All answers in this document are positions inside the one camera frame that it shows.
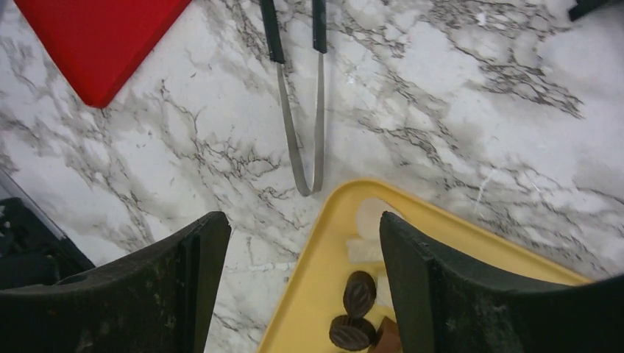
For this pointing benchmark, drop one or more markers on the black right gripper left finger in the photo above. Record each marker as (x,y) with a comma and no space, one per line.
(157,299)

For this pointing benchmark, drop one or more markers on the dark oval chocolate upper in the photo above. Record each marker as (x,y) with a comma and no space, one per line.
(359,294)

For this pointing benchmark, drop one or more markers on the red box lid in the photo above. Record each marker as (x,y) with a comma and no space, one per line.
(98,45)

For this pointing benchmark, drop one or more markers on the dark oval chocolate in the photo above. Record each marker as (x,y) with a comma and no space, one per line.
(359,294)
(352,334)

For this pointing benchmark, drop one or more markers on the dark oval chocolate lower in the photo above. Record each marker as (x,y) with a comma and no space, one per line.
(352,334)

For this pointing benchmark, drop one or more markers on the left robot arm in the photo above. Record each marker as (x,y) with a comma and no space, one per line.
(34,250)

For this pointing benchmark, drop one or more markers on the white heart chocolate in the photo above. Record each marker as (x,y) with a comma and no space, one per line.
(368,215)

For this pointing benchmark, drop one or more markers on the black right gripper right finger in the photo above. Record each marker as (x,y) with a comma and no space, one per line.
(446,301)

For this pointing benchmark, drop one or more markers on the white cube chocolate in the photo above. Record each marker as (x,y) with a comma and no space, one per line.
(364,251)

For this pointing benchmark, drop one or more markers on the brown square chocolate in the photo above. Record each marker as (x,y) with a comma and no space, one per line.
(388,338)

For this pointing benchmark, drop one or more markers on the yellow plastic tray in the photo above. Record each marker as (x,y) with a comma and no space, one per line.
(313,295)

